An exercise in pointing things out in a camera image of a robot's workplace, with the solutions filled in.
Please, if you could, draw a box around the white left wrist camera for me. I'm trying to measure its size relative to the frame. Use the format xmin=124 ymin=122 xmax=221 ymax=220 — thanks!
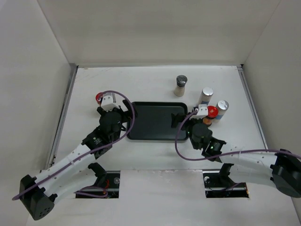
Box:
xmin=101 ymin=93 xmax=119 ymax=112

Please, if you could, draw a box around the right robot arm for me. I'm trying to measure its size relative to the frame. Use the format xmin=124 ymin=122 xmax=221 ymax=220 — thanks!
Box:
xmin=171 ymin=111 xmax=301 ymax=198

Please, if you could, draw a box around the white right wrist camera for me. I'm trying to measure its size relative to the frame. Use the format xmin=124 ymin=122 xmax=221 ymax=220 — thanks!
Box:
xmin=191 ymin=104 xmax=208 ymax=120

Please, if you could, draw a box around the black plastic tray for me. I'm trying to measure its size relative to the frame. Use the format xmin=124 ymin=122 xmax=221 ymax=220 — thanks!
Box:
xmin=127 ymin=102 xmax=188 ymax=141

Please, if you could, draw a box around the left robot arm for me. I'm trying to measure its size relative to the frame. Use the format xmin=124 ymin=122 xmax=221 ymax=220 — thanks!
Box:
xmin=14 ymin=96 xmax=138 ymax=221

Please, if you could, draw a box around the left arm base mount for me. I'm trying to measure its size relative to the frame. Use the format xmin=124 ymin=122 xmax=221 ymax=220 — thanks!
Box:
xmin=75 ymin=163 xmax=121 ymax=199

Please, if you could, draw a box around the red-lid dark sauce jar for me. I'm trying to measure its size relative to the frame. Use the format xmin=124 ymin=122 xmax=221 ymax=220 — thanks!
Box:
xmin=95 ymin=92 xmax=103 ymax=105

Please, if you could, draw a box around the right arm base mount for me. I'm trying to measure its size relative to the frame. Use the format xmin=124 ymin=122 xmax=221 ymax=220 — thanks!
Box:
xmin=203 ymin=164 xmax=249 ymax=198

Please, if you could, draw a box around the clear-lid spice grinder bottle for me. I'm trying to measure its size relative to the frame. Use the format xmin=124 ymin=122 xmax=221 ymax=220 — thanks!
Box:
xmin=174 ymin=75 xmax=188 ymax=97

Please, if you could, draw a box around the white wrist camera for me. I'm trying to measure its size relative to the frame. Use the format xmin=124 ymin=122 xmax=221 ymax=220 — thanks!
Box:
xmin=101 ymin=93 xmax=119 ymax=112
xmin=191 ymin=104 xmax=208 ymax=120

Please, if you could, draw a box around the silver-lid blue label shaker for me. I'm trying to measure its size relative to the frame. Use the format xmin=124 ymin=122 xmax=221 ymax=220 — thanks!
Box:
xmin=198 ymin=87 xmax=214 ymax=105

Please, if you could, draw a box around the red-lid orange sauce jar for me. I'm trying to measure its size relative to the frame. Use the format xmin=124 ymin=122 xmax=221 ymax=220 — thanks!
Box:
xmin=206 ymin=105 xmax=218 ymax=118

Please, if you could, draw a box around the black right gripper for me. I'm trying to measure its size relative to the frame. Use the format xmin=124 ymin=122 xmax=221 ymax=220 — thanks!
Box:
xmin=171 ymin=112 xmax=203 ymax=150

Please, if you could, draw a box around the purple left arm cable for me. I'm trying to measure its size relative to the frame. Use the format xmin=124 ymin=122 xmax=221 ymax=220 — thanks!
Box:
xmin=12 ymin=90 xmax=138 ymax=201

